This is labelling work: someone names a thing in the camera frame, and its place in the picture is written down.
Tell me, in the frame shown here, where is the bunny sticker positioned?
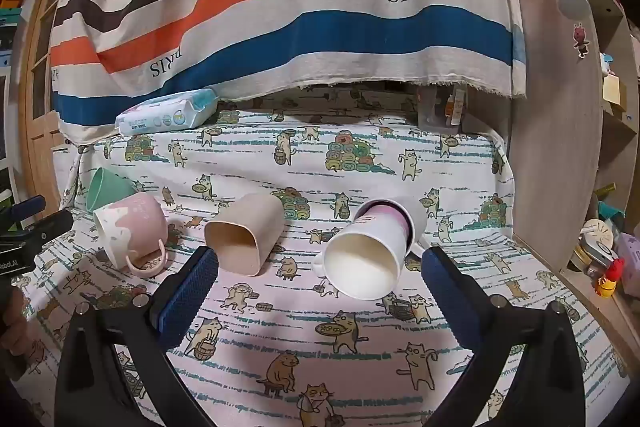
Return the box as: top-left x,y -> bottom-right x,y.
572,22 -> 591,58

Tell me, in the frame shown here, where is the striped cloth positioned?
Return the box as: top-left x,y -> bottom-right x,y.
49,0 -> 527,146

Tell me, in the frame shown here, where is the red and yellow toy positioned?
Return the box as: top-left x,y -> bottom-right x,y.
594,258 -> 626,298

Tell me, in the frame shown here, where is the beige square cup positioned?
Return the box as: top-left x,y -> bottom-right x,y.
204,192 -> 285,277

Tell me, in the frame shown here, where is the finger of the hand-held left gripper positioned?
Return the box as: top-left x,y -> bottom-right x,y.
0,209 -> 75,254
0,196 -> 47,224

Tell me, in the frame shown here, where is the wet wipes pack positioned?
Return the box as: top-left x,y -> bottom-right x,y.
115,88 -> 220,138

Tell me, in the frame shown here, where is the white and purple cup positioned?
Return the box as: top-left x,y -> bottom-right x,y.
312,199 -> 426,301

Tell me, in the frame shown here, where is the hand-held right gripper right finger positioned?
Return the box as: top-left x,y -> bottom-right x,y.
420,246 -> 586,427

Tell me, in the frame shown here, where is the yellow note block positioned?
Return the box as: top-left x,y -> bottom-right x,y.
602,74 -> 624,108

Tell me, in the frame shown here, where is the purple box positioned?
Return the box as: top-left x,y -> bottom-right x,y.
617,227 -> 640,279

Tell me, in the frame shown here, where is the wooden glass door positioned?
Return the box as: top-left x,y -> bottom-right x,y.
19,0 -> 103,219

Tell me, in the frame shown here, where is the cat printed blanket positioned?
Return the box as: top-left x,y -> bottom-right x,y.
10,86 -> 632,427

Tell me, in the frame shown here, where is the round white gadget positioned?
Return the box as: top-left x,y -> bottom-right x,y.
579,219 -> 617,259

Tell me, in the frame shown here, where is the wooden shelf unit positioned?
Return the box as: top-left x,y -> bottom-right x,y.
499,0 -> 640,360

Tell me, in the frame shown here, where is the clear plastic box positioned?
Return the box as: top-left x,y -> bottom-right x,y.
417,86 -> 469,130

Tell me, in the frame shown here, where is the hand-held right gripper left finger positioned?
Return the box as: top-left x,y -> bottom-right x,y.
55,246 -> 221,427

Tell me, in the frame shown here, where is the green cup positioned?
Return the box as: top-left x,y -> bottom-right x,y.
84,166 -> 134,214

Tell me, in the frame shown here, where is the person's left hand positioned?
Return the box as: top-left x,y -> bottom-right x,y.
0,286 -> 30,358

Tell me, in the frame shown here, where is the pink mug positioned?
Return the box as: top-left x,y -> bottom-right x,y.
93,193 -> 169,277

